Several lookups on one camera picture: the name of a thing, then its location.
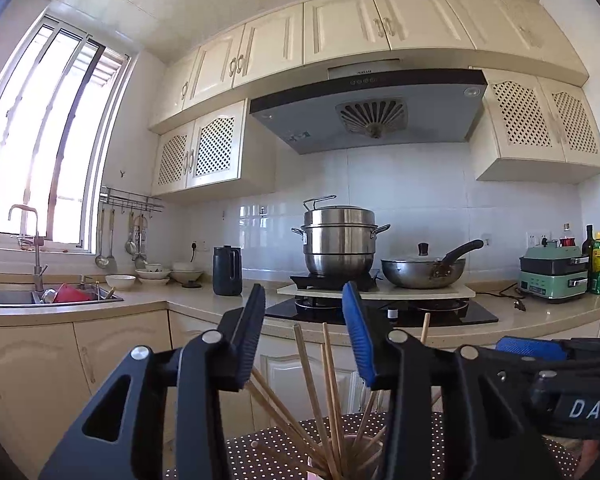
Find stainless steel steamer pot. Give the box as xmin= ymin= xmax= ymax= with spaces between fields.
xmin=291 ymin=195 xmax=391 ymax=277

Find red bowl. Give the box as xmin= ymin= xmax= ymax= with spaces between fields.
xmin=55 ymin=282 xmax=94 ymax=304

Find green countertop appliance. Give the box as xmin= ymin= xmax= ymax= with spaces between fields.
xmin=519 ymin=240 xmax=590 ymax=306

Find large white bowl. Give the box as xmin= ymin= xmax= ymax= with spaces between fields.
xmin=171 ymin=261 xmax=204 ymax=285

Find cream base cabinets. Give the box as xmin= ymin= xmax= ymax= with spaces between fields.
xmin=0 ymin=280 xmax=600 ymax=461

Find yellow-green oil bottle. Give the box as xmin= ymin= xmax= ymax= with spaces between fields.
xmin=589 ymin=231 xmax=600 ymax=295

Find grey range hood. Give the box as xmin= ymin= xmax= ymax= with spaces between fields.
xmin=249 ymin=59 xmax=488 ymax=155

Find bunch of wooden chopsticks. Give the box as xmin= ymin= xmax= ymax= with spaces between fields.
xmin=247 ymin=312 xmax=443 ymax=480

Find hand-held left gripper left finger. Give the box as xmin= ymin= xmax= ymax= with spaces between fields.
xmin=39 ymin=284 xmax=266 ymax=480

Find black power cable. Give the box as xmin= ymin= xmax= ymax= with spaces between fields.
xmin=485 ymin=284 xmax=527 ymax=311

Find brown polka-dot tablecloth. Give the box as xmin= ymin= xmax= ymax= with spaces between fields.
xmin=165 ymin=410 xmax=461 ymax=480

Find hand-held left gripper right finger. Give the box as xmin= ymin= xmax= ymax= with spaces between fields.
xmin=342 ymin=281 xmax=563 ymax=480

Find white board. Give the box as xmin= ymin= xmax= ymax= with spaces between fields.
xmin=277 ymin=282 xmax=476 ymax=301

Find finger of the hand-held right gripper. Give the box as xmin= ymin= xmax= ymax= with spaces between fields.
xmin=495 ymin=336 xmax=600 ymax=361
xmin=480 ymin=352 xmax=581 ymax=411

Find hanging metal skimmer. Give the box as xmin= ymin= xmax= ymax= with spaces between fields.
xmin=126 ymin=212 xmax=149 ymax=269

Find stack of white dishes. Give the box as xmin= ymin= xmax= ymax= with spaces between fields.
xmin=135 ymin=263 xmax=172 ymax=286

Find metal wall rack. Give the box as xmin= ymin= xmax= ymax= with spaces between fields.
xmin=100 ymin=186 xmax=164 ymax=213

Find kitchen window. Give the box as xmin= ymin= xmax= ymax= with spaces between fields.
xmin=0 ymin=12 xmax=132 ymax=256

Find black glass gas stove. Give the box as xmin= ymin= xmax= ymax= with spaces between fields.
xmin=264 ymin=295 xmax=499 ymax=327

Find pink cylindrical cup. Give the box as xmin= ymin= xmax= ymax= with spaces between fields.
xmin=305 ymin=432 xmax=388 ymax=480

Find black electric kettle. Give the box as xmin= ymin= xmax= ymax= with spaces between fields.
xmin=212 ymin=245 xmax=242 ymax=297

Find stainless steel sink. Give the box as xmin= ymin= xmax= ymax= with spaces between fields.
xmin=0 ymin=280 xmax=126 ymax=308

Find metal sink faucet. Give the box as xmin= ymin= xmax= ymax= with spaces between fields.
xmin=7 ymin=204 xmax=49 ymax=293

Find steel wok with black handle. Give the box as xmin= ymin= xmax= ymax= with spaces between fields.
xmin=381 ymin=239 xmax=485 ymax=289

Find dark glass bottle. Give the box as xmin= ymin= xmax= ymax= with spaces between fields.
xmin=581 ymin=224 xmax=596 ymax=293

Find cream solid-door wall cabinets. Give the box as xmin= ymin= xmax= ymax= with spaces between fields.
xmin=147 ymin=0 xmax=589 ymax=135

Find cream lattice-door wall cabinet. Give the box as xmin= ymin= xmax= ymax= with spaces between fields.
xmin=470 ymin=67 xmax=600 ymax=184
xmin=152 ymin=100 xmax=276 ymax=206

